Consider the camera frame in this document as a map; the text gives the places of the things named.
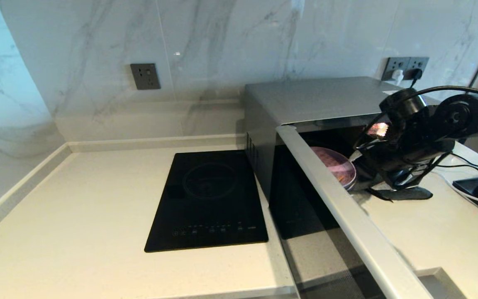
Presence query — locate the purple plate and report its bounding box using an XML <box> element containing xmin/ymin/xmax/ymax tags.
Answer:
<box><xmin>310</xmin><ymin>146</ymin><xmax>357</xmax><ymax>191</ymax></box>

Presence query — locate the microwave door with dark glass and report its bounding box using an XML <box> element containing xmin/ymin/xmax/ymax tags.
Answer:
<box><xmin>269</xmin><ymin>125</ymin><xmax>434</xmax><ymax>299</ymax></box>

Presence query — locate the dark grey rubber mat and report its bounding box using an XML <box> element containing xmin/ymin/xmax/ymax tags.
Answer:
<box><xmin>368</xmin><ymin>187</ymin><xmax>434</xmax><ymax>202</ymax></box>

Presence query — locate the grey cabinet door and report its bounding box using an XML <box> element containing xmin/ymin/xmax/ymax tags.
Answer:
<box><xmin>417</xmin><ymin>268</ymin><xmax>467</xmax><ymax>299</ymax></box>

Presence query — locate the black induction cooktop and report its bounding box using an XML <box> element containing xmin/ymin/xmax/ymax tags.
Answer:
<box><xmin>144</xmin><ymin>150</ymin><xmax>269</xmax><ymax>252</ymax></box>

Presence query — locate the thin black power cable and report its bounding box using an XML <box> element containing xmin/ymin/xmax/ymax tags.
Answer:
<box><xmin>436</xmin><ymin>164</ymin><xmax>478</xmax><ymax>177</ymax></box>
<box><xmin>451</xmin><ymin>153</ymin><xmax>478</xmax><ymax>171</ymax></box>

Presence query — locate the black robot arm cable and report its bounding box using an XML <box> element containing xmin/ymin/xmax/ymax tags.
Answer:
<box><xmin>353</xmin><ymin>85</ymin><xmax>478</xmax><ymax>191</ymax></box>

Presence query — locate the grey double wall socket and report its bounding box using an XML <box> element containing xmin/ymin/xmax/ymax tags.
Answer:
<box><xmin>381</xmin><ymin>57</ymin><xmax>429</xmax><ymax>82</ymax></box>

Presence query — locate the grey single wall socket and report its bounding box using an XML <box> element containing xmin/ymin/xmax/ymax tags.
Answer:
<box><xmin>130</xmin><ymin>63</ymin><xmax>161</xmax><ymax>91</ymax></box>

